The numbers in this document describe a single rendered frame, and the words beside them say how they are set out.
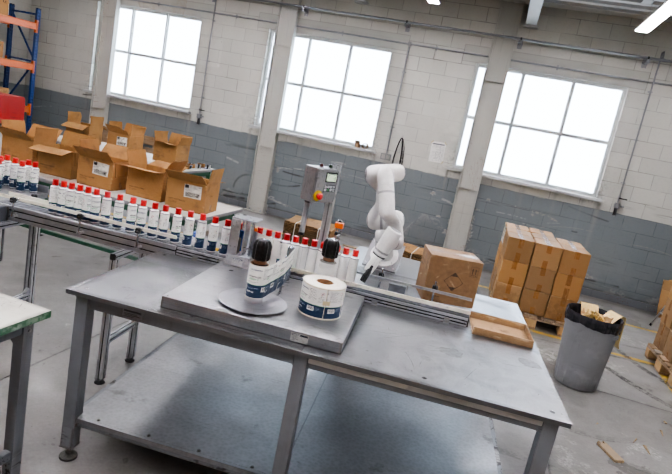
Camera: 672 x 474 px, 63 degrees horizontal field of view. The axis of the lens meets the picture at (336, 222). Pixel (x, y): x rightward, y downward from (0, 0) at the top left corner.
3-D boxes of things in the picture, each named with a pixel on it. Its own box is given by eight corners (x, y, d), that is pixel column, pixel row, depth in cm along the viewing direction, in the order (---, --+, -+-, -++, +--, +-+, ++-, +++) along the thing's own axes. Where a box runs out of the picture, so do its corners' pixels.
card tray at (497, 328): (471, 333, 278) (473, 326, 277) (469, 317, 303) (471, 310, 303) (532, 348, 274) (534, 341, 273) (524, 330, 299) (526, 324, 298)
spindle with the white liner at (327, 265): (310, 296, 270) (322, 238, 265) (314, 291, 279) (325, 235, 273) (328, 301, 269) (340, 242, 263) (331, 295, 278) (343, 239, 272)
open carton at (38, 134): (-13, 160, 486) (-10, 118, 479) (27, 159, 528) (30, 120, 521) (24, 170, 477) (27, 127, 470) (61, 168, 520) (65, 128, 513)
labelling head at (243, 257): (224, 263, 294) (231, 217, 290) (232, 258, 307) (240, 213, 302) (248, 269, 292) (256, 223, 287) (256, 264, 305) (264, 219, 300)
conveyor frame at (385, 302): (174, 254, 310) (176, 246, 309) (183, 250, 321) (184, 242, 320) (467, 327, 286) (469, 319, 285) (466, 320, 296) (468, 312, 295)
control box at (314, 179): (299, 198, 302) (305, 164, 298) (321, 199, 314) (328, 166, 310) (311, 202, 295) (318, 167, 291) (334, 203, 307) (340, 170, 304)
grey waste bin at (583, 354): (549, 385, 442) (570, 313, 431) (545, 364, 483) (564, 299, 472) (606, 401, 432) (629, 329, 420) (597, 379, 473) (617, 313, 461)
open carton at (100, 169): (65, 183, 460) (69, 138, 452) (100, 179, 503) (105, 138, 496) (105, 193, 452) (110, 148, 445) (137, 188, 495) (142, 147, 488)
